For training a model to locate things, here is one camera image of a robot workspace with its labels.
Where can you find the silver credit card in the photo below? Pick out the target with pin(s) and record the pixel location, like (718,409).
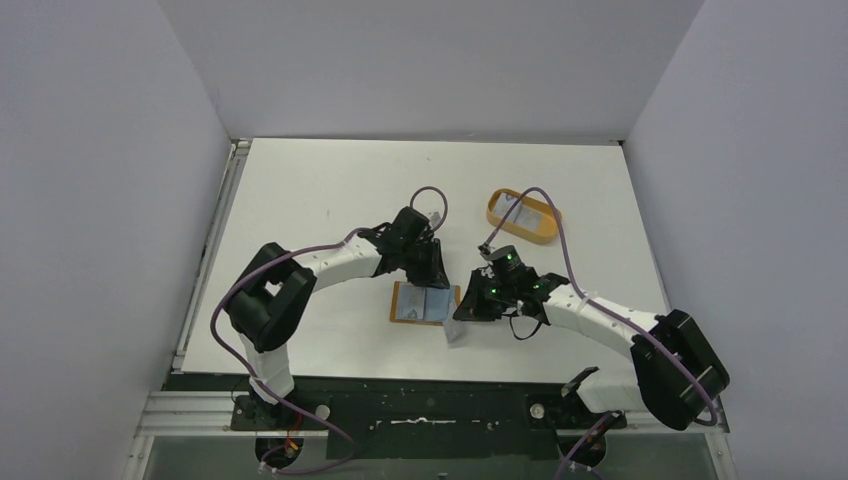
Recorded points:
(507,206)

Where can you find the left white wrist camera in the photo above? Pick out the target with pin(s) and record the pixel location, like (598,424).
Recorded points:
(435,219)

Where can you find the yellow leather card holder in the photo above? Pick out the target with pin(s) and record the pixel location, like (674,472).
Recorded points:
(436,304)

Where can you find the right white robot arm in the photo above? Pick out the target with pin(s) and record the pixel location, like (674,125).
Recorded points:
(674,373)

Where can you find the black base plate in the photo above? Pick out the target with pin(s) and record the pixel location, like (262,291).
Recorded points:
(429,419)

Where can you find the silver card in holder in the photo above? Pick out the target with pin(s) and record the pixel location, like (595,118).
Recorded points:
(411,303)

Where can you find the orange oval tray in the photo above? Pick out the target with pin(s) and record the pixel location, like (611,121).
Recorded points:
(548,230)

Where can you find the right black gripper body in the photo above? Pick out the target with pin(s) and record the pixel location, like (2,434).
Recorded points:
(483,296)

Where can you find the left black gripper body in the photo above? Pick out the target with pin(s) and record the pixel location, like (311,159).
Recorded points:
(411,253)

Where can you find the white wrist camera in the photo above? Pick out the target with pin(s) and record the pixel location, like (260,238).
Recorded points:
(435,219)
(486,251)

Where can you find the silver credit card carried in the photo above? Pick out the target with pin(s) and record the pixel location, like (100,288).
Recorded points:
(453,329)

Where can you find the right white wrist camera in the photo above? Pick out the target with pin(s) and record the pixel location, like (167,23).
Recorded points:
(486,251)

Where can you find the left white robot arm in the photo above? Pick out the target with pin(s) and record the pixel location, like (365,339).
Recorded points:
(265,305)

